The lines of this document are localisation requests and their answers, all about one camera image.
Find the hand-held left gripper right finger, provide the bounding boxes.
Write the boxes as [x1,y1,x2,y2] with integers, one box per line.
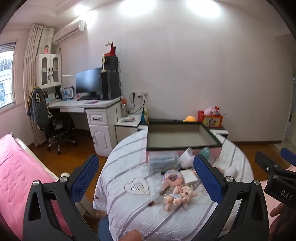
[193,153,270,241]

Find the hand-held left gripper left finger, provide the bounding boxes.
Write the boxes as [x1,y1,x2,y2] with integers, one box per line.
[23,154,100,241]

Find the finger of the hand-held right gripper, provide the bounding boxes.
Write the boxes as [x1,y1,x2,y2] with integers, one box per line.
[280,148,296,166]
[255,151,296,178]

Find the small pigtailed doll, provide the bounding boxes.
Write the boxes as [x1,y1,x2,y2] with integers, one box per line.
[164,185,199,211]

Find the pink round toy package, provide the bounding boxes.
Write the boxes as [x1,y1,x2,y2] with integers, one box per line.
[163,169,183,186]

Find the clear dental flosser box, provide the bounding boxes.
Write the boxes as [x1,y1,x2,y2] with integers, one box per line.
[148,152,179,173]

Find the black rimmed cardboard box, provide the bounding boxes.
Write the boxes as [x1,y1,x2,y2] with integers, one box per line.
[146,119,223,163]

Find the person's right hand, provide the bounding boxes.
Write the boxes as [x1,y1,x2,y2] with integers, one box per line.
[269,201,296,241]

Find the pink cloth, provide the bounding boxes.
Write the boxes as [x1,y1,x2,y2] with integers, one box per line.
[259,179,289,217]

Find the clear case with teal insert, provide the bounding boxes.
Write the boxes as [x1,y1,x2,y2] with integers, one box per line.
[199,147,211,160]

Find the low white cabinet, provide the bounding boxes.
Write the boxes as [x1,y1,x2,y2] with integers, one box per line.
[209,126,229,139]

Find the striped white tablecloth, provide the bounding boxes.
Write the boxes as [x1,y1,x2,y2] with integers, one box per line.
[92,131,255,241]

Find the white desk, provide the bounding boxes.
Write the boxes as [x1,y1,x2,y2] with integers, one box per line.
[47,96,123,157]

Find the person's leg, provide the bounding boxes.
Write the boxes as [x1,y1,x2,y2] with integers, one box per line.
[97,217,142,241]

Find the black office chair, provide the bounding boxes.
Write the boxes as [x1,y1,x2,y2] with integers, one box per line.
[30,88,77,154]

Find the red printed box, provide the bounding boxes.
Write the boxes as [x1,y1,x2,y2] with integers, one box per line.
[198,111,223,127]

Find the white nightstand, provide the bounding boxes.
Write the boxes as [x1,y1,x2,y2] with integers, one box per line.
[115,116,148,145]

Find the pink pig plush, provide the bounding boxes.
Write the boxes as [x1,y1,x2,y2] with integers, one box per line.
[203,106,220,115]

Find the pink bed blanket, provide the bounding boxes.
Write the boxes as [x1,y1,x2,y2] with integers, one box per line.
[0,133,72,241]

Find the dark printed jacket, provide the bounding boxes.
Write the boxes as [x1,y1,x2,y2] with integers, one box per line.
[27,88,50,131]

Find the blue and white books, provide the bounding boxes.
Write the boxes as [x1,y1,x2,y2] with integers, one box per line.
[62,85,74,100]

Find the teal and yellow bag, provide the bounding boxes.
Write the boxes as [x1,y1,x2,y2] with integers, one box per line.
[141,105,149,123]

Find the black computer tower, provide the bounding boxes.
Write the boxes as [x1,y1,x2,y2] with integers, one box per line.
[100,71,121,100]

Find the black computer monitor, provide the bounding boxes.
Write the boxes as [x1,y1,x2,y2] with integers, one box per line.
[76,68,102,98]

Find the white glass door cabinet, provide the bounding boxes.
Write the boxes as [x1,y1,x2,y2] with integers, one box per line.
[35,53,62,87]

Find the black speaker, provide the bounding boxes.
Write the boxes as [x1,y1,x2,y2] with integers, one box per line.
[102,56,119,71]

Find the window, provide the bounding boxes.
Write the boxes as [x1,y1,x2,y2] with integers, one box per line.
[0,41,18,109]

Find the red paper bag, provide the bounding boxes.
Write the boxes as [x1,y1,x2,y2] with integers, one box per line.
[104,42,117,57]

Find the beige curtain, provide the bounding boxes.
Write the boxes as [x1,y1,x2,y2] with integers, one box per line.
[23,24,55,146]

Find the white air conditioner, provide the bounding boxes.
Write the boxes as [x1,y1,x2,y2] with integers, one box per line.
[53,20,86,44]

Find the white bed frame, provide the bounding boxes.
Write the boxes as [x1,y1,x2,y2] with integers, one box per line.
[15,138,100,218]

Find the black power cable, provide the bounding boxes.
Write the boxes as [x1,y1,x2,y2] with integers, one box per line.
[128,93,145,114]

